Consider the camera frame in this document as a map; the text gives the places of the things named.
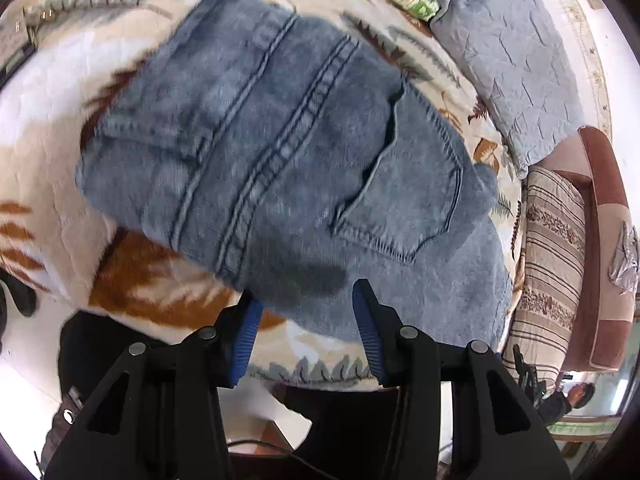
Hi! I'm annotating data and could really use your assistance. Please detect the grey-blue denim pants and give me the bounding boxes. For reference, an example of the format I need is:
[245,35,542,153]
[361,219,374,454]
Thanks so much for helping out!
[76,0,511,344]

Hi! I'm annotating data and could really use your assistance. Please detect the beige brown striped cushion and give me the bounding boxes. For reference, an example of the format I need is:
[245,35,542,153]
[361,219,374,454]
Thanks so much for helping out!
[502,167,586,392]

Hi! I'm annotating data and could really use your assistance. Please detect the brown pink headboard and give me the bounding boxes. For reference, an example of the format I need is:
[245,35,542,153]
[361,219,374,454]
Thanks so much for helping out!
[538,126,636,372]

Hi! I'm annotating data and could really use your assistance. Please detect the smartphone with patterned case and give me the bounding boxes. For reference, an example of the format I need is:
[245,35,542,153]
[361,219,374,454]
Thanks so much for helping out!
[0,9,37,88]

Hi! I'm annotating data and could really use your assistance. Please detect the cream leaf-print fleece blanket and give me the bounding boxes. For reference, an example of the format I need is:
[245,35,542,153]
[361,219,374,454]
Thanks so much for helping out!
[0,0,526,394]

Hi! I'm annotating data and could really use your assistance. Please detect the grey quilted pillow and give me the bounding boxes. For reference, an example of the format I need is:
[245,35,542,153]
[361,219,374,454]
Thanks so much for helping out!
[430,0,584,178]

